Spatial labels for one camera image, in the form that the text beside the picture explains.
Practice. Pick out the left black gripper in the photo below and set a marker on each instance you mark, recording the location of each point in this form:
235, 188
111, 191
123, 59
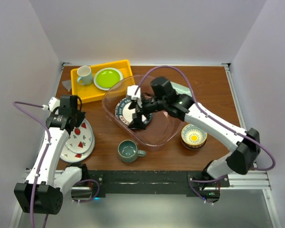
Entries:
81, 117

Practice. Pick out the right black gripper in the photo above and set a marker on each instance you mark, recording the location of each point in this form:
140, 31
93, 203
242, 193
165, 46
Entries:
137, 117

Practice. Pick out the green rim lettered plate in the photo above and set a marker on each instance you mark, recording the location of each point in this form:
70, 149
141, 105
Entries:
126, 118

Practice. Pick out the watermelon pattern plate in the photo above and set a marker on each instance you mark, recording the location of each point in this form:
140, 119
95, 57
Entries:
80, 138
71, 157

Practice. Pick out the blue floral plate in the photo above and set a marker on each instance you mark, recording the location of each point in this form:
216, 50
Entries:
118, 110

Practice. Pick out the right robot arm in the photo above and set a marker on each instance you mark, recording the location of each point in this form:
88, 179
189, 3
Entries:
243, 145

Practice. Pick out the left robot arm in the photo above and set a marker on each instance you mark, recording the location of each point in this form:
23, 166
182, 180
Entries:
42, 192

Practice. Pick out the clear plastic bin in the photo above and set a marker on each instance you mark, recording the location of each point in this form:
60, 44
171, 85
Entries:
161, 128

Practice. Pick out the yellow plastic tray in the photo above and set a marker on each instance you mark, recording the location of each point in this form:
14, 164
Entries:
91, 93

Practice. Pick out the teal ceramic mug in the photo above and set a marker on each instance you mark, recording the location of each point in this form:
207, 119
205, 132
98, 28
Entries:
128, 151

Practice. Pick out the grey rimmed plate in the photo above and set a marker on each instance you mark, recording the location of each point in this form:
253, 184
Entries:
102, 88

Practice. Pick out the light blue white mug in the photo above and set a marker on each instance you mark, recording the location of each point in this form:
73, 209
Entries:
85, 76

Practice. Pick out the lime green plate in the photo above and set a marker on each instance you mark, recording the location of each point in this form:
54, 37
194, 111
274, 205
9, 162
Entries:
108, 78

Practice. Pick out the light blue rectangular dish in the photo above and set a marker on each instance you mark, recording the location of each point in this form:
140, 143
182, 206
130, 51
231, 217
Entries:
180, 89

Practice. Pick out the yellow blue patterned bowl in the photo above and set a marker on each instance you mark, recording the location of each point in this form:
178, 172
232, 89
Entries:
193, 136

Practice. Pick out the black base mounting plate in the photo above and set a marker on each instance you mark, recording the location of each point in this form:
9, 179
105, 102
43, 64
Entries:
148, 182

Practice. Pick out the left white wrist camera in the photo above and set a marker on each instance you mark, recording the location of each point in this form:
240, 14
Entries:
52, 104

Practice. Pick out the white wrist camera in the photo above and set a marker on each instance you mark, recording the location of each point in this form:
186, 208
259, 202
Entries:
134, 94
52, 104

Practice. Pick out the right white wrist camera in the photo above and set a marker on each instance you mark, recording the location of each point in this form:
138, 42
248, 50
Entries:
134, 94

